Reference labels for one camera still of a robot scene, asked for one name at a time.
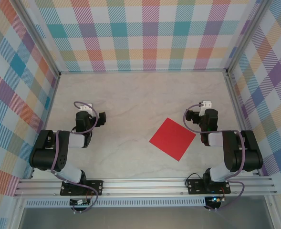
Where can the right small black circuit board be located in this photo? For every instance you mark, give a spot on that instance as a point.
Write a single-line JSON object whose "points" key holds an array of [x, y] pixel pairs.
{"points": [[214, 200]]}

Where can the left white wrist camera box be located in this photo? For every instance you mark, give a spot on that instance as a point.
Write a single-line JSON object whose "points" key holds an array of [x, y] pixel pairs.
{"points": [[86, 106]]}

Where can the red paper sheet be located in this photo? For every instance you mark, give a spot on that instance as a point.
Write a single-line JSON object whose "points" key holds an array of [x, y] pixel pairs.
{"points": [[172, 139]]}

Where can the grey metal sheet panel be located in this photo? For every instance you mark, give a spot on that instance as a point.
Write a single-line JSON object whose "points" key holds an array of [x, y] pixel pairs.
{"points": [[142, 218]]}

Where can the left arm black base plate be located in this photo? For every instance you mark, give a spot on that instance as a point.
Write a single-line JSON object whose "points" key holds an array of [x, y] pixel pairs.
{"points": [[97, 186]]}

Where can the left small black circuit board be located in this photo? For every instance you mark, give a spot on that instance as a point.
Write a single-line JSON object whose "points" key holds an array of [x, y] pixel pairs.
{"points": [[75, 202]]}

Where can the aluminium frame post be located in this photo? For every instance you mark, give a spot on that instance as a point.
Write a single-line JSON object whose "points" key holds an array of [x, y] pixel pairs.
{"points": [[246, 33], [38, 38]]}

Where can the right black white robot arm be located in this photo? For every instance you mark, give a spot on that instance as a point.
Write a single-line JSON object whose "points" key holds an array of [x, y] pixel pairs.
{"points": [[247, 157]]}

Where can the small black circuit board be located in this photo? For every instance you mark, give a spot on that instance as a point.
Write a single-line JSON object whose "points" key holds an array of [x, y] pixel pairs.
{"points": [[214, 200], [75, 202]]}

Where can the aluminium table side rail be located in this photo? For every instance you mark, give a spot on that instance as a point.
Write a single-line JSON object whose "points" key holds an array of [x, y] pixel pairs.
{"points": [[241, 119]]}

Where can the long aluminium mounting rail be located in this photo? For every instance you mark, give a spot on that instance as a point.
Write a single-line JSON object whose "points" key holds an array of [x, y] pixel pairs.
{"points": [[142, 187]]}

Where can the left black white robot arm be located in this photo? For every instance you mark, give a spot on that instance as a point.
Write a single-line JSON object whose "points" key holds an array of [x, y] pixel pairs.
{"points": [[44, 155]]}

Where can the thin aluminium wall rail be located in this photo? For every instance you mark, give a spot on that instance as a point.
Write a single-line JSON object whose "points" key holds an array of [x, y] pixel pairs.
{"points": [[142, 71]]}

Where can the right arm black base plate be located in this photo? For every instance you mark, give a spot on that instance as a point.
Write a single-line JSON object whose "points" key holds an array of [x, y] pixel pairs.
{"points": [[195, 187]]}

